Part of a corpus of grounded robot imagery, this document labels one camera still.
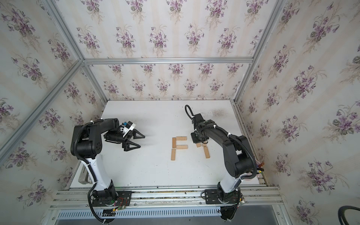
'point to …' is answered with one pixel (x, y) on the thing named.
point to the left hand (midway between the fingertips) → (142, 144)
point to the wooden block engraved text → (198, 145)
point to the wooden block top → (204, 145)
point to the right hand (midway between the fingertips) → (199, 139)
